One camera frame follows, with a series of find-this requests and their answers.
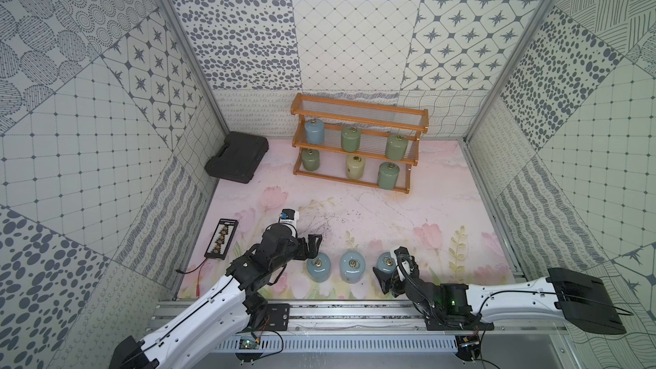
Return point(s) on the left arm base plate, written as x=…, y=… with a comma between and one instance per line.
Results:
x=275, y=317

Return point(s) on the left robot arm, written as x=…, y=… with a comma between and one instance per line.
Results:
x=232, y=305

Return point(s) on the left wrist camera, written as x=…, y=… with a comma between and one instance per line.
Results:
x=289, y=216

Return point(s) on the right controller board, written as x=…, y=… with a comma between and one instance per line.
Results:
x=468, y=348

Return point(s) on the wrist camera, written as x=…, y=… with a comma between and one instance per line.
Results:
x=402, y=269
x=289, y=216

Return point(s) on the aluminium mounting rail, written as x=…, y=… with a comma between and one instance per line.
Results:
x=308, y=317

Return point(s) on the yellow-green canister bottom centre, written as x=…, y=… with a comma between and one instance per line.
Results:
x=355, y=167

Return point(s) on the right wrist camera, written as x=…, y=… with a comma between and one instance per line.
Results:
x=402, y=269

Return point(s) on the wooden three-tier shelf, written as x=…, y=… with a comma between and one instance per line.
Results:
x=376, y=123

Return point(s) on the green canister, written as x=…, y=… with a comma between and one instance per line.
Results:
x=388, y=175
x=350, y=139
x=310, y=160
x=396, y=147

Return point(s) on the green canister bottom left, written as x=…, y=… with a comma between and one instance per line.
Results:
x=310, y=160

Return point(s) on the black plastic tool case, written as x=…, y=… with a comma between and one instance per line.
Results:
x=238, y=158

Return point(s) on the green canister middle right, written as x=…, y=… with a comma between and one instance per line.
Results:
x=396, y=147

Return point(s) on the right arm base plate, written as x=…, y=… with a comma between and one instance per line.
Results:
x=438, y=320

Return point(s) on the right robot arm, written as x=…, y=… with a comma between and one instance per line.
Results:
x=579, y=299

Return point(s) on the blue canister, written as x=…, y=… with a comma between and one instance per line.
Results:
x=315, y=131
x=352, y=267
x=386, y=263
x=319, y=268

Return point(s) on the green canister bottom right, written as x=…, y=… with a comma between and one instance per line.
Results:
x=388, y=175

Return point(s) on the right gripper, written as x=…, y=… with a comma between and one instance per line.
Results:
x=384, y=283

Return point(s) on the controller board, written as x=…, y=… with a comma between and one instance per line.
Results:
x=468, y=348
x=248, y=350

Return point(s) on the left controller board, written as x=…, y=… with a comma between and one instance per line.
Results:
x=248, y=350

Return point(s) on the green canister middle centre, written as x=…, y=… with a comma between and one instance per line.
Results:
x=350, y=139

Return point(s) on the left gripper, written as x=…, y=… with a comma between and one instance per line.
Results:
x=310, y=246

